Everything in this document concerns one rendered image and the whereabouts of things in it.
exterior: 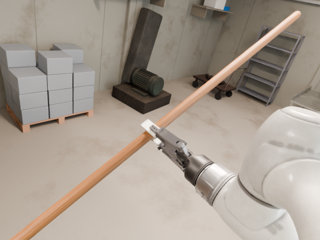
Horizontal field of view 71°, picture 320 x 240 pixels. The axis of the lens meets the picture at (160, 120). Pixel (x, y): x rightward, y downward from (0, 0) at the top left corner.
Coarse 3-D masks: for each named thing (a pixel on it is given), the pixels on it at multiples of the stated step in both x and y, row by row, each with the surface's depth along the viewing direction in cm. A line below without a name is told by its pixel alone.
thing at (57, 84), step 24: (0, 48) 304; (24, 48) 315; (72, 48) 361; (24, 72) 302; (48, 72) 308; (72, 72) 333; (24, 96) 301; (48, 96) 327; (72, 96) 357; (24, 120) 317; (48, 120) 342
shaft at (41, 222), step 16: (272, 32) 85; (256, 48) 81; (240, 64) 78; (192, 96) 71; (176, 112) 68; (144, 144) 64; (112, 160) 61; (96, 176) 59; (80, 192) 57; (64, 208) 56; (32, 224) 53
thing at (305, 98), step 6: (306, 90) 540; (312, 90) 565; (294, 96) 464; (300, 96) 498; (306, 96) 508; (312, 96) 518; (318, 96) 529; (294, 102) 457; (300, 102) 459; (306, 102) 467; (312, 102) 476; (318, 102) 485; (306, 108) 445; (312, 108) 443; (318, 108) 450
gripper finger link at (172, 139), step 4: (164, 128) 60; (156, 132) 59; (160, 132) 59; (164, 132) 58; (168, 132) 58; (160, 136) 58; (164, 136) 58; (168, 136) 57; (172, 136) 57; (176, 136) 57; (168, 140) 56; (172, 140) 56; (176, 140) 56; (180, 140) 55; (172, 144) 55; (176, 144) 54; (184, 144) 54; (176, 148) 55; (180, 148) 53
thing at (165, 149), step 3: (159, 147) 65; (162, 147) 64; (165, 147) 64; (165, 150) 63; (168, 150) 63; (168, 153) 63; (171, 153) 62; (171, 156) 62; (174, 156) 61; (174, 159) 60; (177, 162) 60; (180, 165) 58; (183, 165) 58; (183, 168) 58
